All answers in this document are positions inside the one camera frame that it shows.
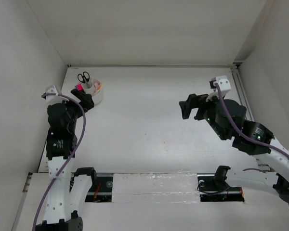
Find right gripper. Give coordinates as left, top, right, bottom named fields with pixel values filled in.
left=179, top=90, right=228, bottom=141

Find pink cap black highlighter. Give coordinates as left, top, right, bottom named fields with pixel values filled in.
left=75, top=84, right=84, bottom=91

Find black handled scissors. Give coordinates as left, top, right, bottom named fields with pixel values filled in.
left=77, top=71, right=90, bottom=84

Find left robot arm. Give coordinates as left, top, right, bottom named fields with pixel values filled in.
left=32, top=85, right=98, bottom=231

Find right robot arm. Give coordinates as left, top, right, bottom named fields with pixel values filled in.
left=179, top=94, right=289, bottom=204

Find white round divided container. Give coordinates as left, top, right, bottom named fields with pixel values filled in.
left=75, top=78, right=104, bottom=104

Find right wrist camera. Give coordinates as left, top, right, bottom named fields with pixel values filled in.
left=209, top=76, right=231, bottom=93

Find aluminium frame rail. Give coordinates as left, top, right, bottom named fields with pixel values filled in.
left=230, top=63, right=254, bottom=121

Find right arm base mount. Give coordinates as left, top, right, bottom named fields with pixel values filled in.
left=197, top=166, right=245, bottom=203

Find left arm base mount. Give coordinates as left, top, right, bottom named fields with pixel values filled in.
left=69, top=167, right=114, bottom=203

